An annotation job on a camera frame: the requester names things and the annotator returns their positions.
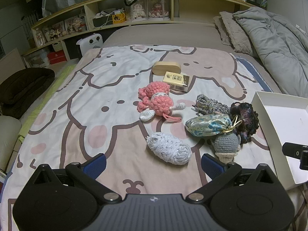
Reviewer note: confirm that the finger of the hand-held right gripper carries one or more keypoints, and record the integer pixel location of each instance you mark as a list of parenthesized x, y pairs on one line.
[(292, 150), (304, 161)]

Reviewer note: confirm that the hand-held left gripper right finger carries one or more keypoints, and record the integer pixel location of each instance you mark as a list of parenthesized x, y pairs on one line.
[(211, 166)]

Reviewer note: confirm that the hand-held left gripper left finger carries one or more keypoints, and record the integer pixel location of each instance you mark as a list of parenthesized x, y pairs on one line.
[(96, 164)]

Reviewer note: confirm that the white cardboard box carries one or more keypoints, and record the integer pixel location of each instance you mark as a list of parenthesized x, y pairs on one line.
[(284, 120)]

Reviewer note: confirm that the pink crochet doll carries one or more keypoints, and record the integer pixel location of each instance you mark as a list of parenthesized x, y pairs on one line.
[(158, 101)]

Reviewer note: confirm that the grey crochet ice cream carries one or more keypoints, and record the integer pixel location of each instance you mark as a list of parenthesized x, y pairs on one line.
[(225, 144)]

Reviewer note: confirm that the blue brocade pouch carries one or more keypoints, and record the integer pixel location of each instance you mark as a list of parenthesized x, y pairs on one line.
[(207, 125)]

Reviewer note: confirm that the white crochet doily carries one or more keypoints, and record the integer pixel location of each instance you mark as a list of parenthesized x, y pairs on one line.
[(168, 149)]

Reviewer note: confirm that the dark crochet scrunchie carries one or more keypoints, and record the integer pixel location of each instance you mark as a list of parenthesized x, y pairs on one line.
[(245, 118)]

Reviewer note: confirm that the printed cartoon blanket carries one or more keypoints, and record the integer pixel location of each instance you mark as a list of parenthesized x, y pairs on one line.
[(96, 89)]

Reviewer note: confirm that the light green mat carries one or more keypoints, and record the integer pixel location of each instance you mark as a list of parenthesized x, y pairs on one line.
[(48, 96)]

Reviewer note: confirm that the yellow paper box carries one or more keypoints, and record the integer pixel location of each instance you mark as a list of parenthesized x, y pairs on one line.
[(173, 79)]

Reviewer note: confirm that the grey comforter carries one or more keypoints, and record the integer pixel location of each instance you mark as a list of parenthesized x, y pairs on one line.
[(276, 48)]

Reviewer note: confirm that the dark brown cushion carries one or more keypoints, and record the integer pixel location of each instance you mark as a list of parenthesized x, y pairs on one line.
[(26, 86)]

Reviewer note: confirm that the oval wooden box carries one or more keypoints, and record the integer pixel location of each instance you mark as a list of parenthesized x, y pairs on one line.
[(166, 67)]

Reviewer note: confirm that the red box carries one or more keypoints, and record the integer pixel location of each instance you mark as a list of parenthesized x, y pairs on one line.
[(56, 57)]

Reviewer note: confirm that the white space heater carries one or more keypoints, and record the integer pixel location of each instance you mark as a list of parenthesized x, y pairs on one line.
[(91, 44)]

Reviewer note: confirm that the clear plastic bin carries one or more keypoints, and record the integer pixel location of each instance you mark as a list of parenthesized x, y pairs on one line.
[(36, 59)]

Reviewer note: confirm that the white small basket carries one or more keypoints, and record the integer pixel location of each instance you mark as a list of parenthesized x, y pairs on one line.
[(58, 46)]

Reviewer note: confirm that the beige fluffy pillow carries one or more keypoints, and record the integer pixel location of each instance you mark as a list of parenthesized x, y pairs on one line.
[(217, 28), (237, 36)]

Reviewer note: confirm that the clear water bottle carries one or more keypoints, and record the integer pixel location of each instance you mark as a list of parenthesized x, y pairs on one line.
[(41, 37)]

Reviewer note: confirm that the figure photo print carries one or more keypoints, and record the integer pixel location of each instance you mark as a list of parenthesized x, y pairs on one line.
[(57, 30), (72, 24)]

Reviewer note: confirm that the taupe bed sheet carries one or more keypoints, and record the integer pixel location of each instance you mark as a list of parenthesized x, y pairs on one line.
[(156, 35)]

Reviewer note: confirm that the black box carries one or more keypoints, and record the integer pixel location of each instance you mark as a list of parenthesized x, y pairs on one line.
[(101, 22)]

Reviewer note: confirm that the yellow storage box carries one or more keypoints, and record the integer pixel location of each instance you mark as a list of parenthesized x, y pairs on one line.
[(119, 18)]

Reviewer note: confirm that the clear doll display case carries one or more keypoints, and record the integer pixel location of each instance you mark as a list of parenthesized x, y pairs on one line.
[(139, 10), (157, 9)]

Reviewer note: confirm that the wooden headboard shelf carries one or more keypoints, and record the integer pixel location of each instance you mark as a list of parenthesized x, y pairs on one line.
[(192, 4)]

